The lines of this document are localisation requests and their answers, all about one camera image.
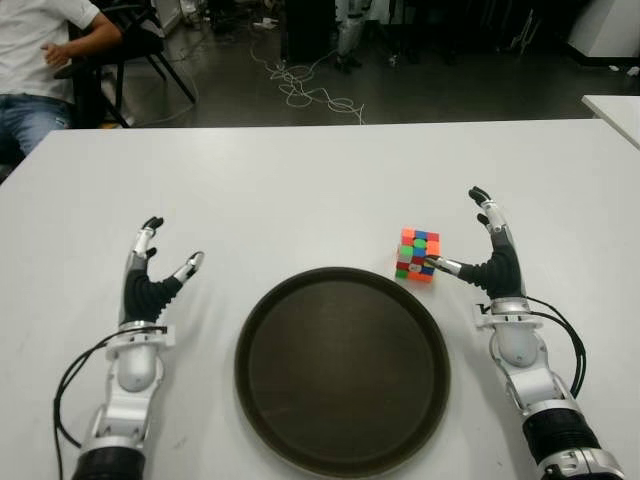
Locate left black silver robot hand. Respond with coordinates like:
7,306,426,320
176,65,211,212
118,215,206,329

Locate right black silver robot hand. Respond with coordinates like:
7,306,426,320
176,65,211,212
423,185,532,304

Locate multicoloured Rubik's cube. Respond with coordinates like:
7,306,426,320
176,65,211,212
393,227,443,285

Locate dark brown round plate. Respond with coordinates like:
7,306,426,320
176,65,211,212
233,266,452,465

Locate white side table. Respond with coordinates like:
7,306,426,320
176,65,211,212
581,93,640,149

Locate folded metal stand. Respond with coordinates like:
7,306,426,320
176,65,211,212
509,9,544,51

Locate black chair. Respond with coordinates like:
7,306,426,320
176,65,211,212
54,0,197,129

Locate white cabinet with black base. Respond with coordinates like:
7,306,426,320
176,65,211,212
567,0,640,66

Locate seated person in white shirt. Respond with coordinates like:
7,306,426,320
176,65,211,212
0,0,124,156

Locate white framed glass cabinet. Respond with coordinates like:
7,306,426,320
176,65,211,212
152,0,184,34

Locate silver humanoid robot legs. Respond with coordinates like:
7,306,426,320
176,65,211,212
333,0,374,71

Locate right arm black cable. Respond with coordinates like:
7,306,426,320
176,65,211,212
524,295,590,399

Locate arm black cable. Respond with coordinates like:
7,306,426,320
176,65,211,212
53,324,169,464
524,295,590,399

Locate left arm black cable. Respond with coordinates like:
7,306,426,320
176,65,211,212
53,324,169,464

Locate tangled white floor cable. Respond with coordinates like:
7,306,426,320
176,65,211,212
249,37,366,124

